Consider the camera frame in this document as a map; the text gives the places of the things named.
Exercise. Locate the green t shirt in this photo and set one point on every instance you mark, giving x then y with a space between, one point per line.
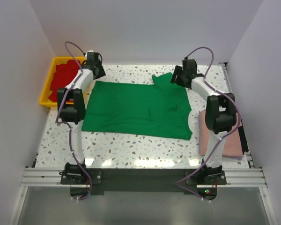
160 109

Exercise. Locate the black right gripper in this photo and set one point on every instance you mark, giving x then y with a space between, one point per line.
177 71

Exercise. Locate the red t shirt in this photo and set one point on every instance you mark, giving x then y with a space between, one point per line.
64 74

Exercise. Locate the yellow plastic bin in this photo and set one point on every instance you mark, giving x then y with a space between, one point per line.
44 100

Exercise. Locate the pink folded t shirt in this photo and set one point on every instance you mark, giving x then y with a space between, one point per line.
232 147

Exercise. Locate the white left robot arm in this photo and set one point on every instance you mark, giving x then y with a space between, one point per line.
71 104

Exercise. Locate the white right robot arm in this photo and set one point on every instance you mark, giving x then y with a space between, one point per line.
220 117

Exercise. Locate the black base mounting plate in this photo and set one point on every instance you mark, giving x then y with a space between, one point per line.
98 181

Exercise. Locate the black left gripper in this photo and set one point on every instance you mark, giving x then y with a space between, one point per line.
101 72

